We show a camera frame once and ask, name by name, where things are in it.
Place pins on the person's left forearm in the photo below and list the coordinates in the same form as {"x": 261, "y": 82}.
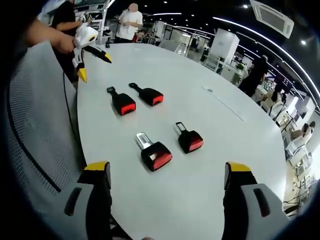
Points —
{"x": 41, "y": 31}

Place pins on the black metal seat belt tongue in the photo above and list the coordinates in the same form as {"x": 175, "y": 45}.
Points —
{"x": 190, "y": 141}

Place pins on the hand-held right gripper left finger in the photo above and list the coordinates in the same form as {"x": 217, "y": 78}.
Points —
{"x": 86, "y": 197}

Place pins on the silver metal seat belt tongue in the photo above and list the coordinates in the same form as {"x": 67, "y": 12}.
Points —
{"x": 155, "y": 155}

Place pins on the white desk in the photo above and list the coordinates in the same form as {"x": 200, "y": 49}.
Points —
{"x": 232, "y": 72}

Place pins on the small black table object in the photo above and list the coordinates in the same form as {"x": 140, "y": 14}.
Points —
{"x": 108, "y": 43}

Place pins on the grey perforated chair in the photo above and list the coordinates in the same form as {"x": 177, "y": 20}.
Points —
{"x": 37, "y": 120}

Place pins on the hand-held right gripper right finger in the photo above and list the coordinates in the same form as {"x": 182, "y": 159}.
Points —
{"x": 246, "y": 200}

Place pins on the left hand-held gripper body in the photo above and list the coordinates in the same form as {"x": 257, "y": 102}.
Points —
{"x": 84, "y": 36}

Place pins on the ceiling air conditioner vent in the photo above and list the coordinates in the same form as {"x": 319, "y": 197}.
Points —
{"x": 273, "y": 16}

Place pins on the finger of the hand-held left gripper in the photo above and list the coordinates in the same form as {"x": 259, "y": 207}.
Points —
{"x": 80, "y": 65}
{"x": 100, "y": 54}

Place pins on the black seat belt buckle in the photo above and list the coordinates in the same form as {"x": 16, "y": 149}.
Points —
{"x": 150, "y": 95}
{"x": 123, "y": 102}

